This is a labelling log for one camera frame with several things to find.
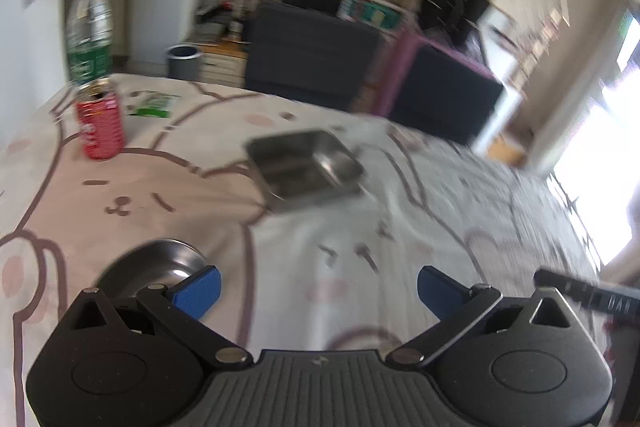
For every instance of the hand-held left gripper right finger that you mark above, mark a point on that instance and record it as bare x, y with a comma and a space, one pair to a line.
440, 292

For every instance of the sheer window curtain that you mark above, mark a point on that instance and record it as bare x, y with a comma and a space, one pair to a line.
565, 117

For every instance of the grey trash bin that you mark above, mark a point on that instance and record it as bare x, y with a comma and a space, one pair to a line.
184, 63

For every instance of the green snack packet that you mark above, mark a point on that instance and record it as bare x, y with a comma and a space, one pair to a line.
152, 104

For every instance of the bear print tablecloth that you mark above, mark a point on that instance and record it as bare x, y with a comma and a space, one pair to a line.
350, 227

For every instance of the rectangular steel tray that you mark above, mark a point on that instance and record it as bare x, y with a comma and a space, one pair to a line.
305, 167

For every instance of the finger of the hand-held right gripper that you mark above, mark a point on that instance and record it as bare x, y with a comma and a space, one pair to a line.
560, 283

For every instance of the red drink can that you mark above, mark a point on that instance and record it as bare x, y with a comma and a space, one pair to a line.
100, 122

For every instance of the clear plastic water bottle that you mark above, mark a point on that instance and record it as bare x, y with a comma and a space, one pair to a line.
89, 27

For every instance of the dark grey chair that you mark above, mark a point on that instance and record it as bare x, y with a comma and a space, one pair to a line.
310, 57
445, 97

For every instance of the round steel bowl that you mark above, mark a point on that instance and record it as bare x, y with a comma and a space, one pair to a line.
150, 264

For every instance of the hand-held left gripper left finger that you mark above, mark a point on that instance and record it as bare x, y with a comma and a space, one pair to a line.
197, 289

